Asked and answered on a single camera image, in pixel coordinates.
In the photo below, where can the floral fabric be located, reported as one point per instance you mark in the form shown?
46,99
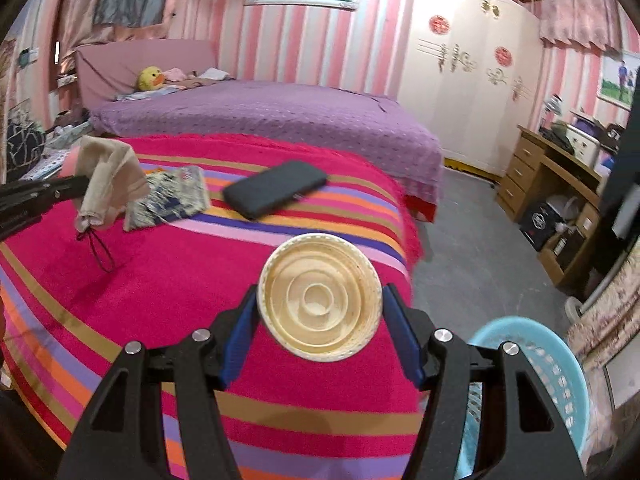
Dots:
610,320

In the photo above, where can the grey printed packet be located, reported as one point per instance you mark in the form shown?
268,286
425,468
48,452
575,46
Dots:
170,195

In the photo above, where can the white wardrobe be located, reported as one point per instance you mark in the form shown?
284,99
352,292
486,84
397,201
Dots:
475,110

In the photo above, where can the small framed couple photo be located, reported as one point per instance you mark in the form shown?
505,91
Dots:
620,80

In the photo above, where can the pink floral valance curtain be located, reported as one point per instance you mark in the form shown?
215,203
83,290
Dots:
580,20

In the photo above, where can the dark bag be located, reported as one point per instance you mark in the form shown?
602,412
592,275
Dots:
555,136

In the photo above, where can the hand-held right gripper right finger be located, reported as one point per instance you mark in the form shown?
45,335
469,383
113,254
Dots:
405,340

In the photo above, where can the black white patterned bag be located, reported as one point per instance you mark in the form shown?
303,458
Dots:
22,147

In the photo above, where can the shiny pink curtain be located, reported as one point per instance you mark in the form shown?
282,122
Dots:
75,5

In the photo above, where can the pink cloth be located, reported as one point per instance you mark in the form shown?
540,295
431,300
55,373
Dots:
175,75

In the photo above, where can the white storage box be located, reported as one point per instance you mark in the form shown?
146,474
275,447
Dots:
582,142

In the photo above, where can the black wallet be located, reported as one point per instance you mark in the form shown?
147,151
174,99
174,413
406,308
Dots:
275,190

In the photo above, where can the yellow duck plush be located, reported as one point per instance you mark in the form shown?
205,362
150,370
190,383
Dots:
150,79

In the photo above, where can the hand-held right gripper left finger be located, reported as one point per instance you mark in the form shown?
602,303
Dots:
240,337

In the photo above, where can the polka dot cushion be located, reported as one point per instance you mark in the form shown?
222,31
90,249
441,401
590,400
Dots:
47,166

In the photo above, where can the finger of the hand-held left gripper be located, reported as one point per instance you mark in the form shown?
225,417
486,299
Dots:
45,191

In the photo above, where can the brown folded clothes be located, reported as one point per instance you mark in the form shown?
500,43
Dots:
210,77

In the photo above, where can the white paper bowl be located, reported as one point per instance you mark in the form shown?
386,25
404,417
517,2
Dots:
320,300

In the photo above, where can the pink covered headboard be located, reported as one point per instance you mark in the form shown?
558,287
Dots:
115,70

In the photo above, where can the wooden desk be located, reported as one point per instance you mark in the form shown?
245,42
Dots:
525,170

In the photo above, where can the light blue plastic basket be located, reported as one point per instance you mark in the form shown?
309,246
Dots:
542,360

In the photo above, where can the dark hanging clothing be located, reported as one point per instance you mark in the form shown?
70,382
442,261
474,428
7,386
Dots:
622,195

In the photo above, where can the purple dotted bedspread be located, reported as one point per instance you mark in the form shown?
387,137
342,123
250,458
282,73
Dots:
300,120

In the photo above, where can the black box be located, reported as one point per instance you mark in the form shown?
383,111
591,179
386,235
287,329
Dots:
540,225

